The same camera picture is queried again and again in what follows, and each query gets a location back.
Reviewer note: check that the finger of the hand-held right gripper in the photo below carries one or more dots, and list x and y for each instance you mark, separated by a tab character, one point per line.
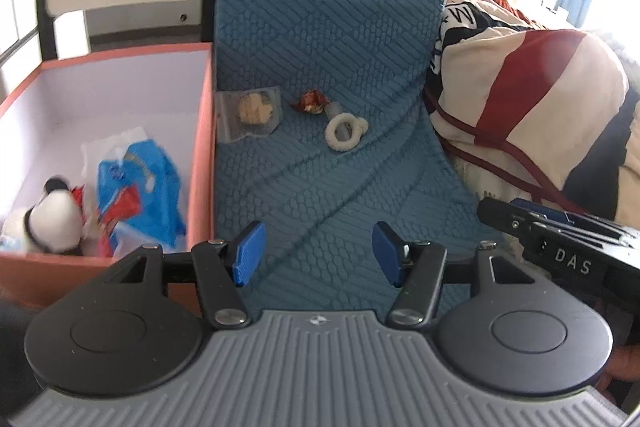
550	212
500	217

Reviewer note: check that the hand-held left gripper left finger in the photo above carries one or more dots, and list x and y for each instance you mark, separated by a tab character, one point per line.
247	252

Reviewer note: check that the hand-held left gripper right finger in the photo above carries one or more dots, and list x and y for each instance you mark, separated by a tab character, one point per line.
387	252

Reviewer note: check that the blue snack packet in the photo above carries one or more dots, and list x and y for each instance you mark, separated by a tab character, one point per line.
150	187

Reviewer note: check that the white plastic bag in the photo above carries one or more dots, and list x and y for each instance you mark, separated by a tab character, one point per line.
107	144

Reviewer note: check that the black and white plush dog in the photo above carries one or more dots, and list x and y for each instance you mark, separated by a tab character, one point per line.
55	217

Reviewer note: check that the orange-rimmed white storage box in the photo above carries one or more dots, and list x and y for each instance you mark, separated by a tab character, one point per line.
125	82

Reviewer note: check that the cream and red striped quilt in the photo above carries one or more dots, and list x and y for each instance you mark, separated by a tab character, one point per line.
550	97

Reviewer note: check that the clear bag of cookies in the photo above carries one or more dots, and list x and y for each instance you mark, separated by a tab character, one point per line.
255	109

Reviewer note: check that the red candy wrapper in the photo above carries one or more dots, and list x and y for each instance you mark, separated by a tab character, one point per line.
307	101

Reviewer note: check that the blue textured bedspread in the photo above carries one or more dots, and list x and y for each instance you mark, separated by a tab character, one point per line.
325	7

